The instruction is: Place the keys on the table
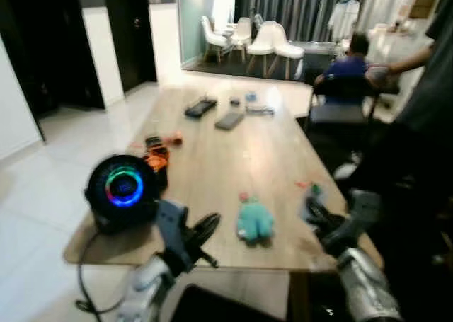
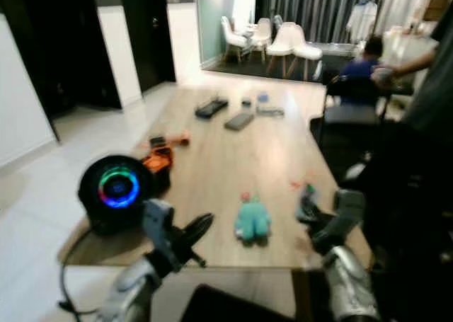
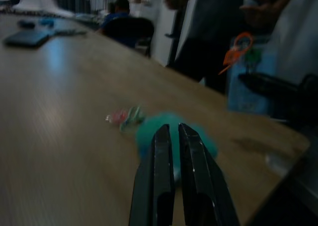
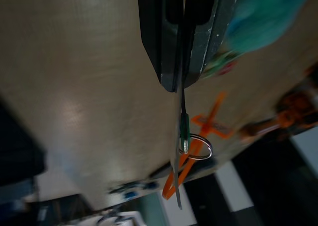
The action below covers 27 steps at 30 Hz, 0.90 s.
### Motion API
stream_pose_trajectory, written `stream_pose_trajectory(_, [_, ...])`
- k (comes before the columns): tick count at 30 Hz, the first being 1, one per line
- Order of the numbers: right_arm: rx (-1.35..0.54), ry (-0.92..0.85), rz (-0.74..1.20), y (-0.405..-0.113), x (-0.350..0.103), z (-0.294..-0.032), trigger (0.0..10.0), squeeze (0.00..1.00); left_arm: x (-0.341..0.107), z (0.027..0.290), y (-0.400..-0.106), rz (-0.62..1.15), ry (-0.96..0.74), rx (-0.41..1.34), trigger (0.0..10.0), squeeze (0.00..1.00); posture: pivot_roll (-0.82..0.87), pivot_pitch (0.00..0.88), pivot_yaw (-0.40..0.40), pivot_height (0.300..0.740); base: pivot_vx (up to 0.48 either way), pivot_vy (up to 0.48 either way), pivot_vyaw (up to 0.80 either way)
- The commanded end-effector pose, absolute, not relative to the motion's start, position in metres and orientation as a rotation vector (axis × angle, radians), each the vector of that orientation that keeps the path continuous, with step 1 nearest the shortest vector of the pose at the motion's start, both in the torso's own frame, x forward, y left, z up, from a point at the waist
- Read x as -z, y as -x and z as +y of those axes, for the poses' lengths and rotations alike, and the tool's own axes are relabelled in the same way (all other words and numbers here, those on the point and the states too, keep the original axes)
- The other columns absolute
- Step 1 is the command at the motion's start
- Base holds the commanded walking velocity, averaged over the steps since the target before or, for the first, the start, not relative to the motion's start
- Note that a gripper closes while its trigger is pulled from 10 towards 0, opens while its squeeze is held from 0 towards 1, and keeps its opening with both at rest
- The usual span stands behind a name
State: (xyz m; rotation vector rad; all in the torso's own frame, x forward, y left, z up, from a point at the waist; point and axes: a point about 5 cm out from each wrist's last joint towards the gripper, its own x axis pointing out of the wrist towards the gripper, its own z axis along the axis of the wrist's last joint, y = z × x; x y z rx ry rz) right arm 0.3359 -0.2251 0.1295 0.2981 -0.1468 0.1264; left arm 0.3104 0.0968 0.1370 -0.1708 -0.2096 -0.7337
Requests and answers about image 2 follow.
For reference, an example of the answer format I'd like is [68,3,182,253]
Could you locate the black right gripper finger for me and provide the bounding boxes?
[296,206,322,236]
[302,196,336,225]

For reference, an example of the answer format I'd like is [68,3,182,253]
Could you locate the green-capped key with orange loop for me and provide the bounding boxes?
[290,179,319,215]

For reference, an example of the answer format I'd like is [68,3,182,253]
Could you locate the teal plush toy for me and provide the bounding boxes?
[235,192,271,242]

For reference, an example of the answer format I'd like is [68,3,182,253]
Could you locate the black robot body part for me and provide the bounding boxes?
[180,283,292,322]

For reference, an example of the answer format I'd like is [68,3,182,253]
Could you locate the wooden table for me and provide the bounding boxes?
[58,87,372,270]

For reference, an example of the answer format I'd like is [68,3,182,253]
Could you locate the orange and black tool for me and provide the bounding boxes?
[143,134,176,190]

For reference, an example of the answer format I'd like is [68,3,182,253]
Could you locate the standing person in dark clothes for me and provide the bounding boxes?
[338,11,453,322]

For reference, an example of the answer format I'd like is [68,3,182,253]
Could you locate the flat grey packet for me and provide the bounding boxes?
[257,105,285,117]

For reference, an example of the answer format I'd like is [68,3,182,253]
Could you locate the black office chair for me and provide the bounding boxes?
[321,76,391,129]

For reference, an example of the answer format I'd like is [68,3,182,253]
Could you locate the flat grey case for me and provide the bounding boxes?
[224,112,255,131]

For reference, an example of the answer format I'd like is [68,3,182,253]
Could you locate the black remote control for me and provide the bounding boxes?
[195,97,229,119]

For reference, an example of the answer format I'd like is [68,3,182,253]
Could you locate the seated person in blue shirt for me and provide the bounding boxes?
[338,35,387,84]

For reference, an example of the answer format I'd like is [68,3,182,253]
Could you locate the white dining chair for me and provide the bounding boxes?
[221,16,251,63]
[268,23,323,81]
[249,18,274,54]

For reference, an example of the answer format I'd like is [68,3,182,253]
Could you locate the white hanging garment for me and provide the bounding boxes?
[347,0,380,44]

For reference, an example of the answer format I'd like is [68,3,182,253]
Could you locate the dark door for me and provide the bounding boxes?
[0,0,122,140]
[119,0,177,93]

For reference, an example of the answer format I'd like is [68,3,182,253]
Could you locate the grey curtain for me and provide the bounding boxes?
[255,0,432,44]

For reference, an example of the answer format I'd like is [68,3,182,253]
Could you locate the light grey right wrist camera mount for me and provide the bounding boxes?
[334,189,367,232]

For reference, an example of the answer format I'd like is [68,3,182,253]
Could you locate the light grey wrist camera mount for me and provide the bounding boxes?
[334,189,367,232]
[143,199,177,255]

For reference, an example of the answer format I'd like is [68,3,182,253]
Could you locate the light grey left wrist camera mount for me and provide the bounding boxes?
[143,199,177,255]

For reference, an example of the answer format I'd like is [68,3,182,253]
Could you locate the black speaker with ring light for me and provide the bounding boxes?
[78,154,155,235]

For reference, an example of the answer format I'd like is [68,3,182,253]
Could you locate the black speaker cable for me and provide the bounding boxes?
[59,226,108,313]

